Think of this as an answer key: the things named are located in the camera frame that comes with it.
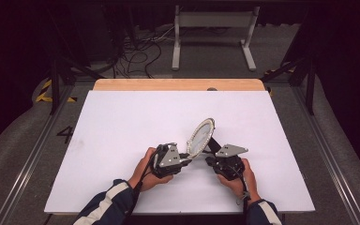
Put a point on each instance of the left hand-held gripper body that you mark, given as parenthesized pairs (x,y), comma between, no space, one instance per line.
(170,157)

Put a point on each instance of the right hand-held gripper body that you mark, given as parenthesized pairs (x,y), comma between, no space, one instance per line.
(229,162)

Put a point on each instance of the oval silver-rimmed mirror black stand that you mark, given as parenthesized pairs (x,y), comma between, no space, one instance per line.
(201,137)

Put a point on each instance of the person's right hand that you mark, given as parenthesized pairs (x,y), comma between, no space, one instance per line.
(243,184)

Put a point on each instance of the person's left hand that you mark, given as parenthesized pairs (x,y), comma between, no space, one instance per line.
(143,176)

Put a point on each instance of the white board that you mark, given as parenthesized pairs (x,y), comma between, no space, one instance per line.
(122,118)

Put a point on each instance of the dark round knob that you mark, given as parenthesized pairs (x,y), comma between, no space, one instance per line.
(212,89)

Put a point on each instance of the wooden table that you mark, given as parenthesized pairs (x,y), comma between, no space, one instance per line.
(156,84)

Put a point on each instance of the black metal stand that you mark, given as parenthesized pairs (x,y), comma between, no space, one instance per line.
(309,78)
(55,81)

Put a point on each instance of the aluminium floor rail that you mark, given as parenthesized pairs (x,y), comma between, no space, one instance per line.
(28,165)
(331,156)

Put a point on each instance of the white metal desk frame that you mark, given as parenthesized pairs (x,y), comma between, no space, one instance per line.
(215,19)

